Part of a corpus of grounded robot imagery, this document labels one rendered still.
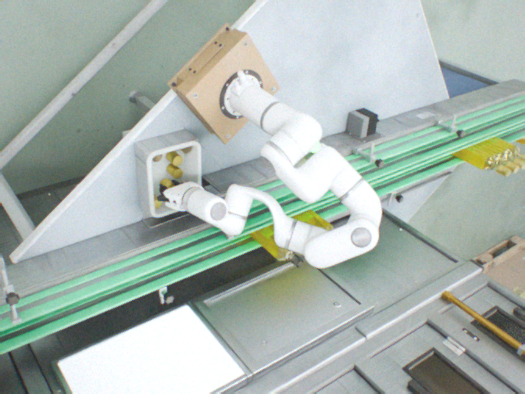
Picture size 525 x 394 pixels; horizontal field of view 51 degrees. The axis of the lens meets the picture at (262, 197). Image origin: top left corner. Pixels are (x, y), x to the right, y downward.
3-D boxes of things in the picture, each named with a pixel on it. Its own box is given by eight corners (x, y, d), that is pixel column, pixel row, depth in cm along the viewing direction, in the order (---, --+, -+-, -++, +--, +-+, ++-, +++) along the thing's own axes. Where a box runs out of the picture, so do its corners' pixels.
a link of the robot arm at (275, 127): (293, 115, 157) (331, 140, 148) (260, 145, 155) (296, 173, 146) (283, 91, 150) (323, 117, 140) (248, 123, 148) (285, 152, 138)
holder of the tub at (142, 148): (140, 220, 174) (151, 232, 169) (133, 141, 159) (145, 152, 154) (187, 203, 183) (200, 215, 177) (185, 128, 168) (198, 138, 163)
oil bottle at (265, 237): (243, 231, 186) (282, 265, 172) (244, 216, 183) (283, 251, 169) (257, 225, 189) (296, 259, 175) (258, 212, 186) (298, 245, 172)
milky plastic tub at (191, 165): (139, 206, 171) (151, 220, 165) (133, 141, 158) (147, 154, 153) (188, 191, 179) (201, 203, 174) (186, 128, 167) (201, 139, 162)
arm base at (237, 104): (213, 84, 154) (246, 107, 144) (248, 58, 156) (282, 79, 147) (231, 122, 166) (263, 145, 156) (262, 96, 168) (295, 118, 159)
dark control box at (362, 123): (345, 130, 213) (360, 138, 208) (348, 111, 209) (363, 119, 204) (360, 125, 218) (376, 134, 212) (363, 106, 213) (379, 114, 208)
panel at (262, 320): (51, 368, 150) (101, 467, 127) (49, 361, 148) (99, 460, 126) (305, 255, 196) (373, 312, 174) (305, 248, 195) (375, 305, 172)
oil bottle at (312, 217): (283, 216, 195) (323, 248, 181) (284, 202, 192) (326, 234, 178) (296, 211, 198) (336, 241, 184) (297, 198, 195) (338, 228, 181)
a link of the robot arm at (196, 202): (255, 207, 152) (244, 240, 153) (235, 198, 160) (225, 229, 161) (211, 195, 143) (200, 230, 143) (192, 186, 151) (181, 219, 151)
